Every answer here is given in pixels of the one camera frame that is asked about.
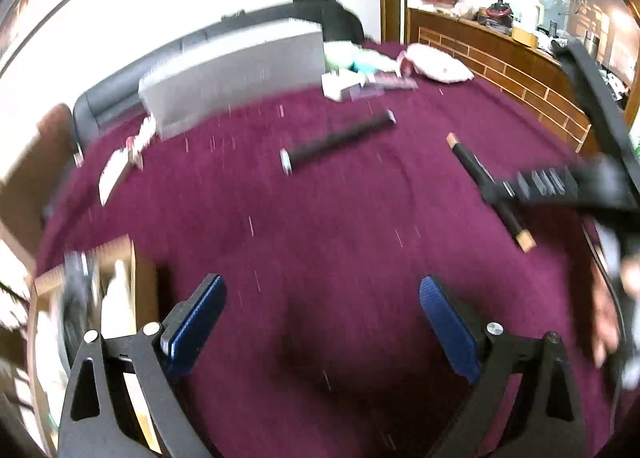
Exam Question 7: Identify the black marker tan caps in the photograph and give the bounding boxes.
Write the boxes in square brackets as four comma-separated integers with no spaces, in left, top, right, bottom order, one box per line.
[446,132,536,253]

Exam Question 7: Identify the black marker grey caps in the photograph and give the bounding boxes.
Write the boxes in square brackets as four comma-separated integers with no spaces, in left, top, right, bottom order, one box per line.
[279,110,397,174]

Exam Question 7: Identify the person's right hand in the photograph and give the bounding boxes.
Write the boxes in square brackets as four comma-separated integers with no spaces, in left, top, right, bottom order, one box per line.
[591,256,640,368]

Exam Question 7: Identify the cardboard tray box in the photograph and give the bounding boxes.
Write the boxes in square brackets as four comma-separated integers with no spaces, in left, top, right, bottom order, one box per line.
[27,236,158,457]

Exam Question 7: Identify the dark red velvet bedspread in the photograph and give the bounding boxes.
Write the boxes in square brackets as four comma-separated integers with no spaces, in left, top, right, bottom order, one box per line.
[37,79,611,457]

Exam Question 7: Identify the black zipper pouch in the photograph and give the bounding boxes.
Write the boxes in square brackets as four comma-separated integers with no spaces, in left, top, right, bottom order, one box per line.
[58,252,102,374]

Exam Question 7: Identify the wooden brick-pattern counter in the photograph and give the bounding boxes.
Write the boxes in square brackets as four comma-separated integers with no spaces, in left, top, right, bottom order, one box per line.
[408,9,591,153]

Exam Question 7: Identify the brown padded chair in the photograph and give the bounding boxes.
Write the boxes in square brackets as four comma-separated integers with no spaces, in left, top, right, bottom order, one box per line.
[1,104,76,253]

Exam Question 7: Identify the pink white cloth bag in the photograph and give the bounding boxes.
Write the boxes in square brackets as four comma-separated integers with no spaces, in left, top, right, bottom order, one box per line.
[397,44,474,85]

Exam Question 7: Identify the black leather sofa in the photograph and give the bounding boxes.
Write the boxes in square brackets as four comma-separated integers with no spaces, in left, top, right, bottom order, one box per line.
[73,0,366,151]

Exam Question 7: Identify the silver rectangular box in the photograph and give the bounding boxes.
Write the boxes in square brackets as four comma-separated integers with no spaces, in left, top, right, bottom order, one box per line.
[139,22,326,139]

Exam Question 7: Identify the small white charger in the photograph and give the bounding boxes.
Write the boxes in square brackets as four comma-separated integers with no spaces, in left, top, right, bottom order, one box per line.
[321,68,366,102]

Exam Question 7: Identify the green plastic packet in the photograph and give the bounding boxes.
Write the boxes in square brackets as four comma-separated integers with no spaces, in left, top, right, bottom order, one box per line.
[323,41,397,74]

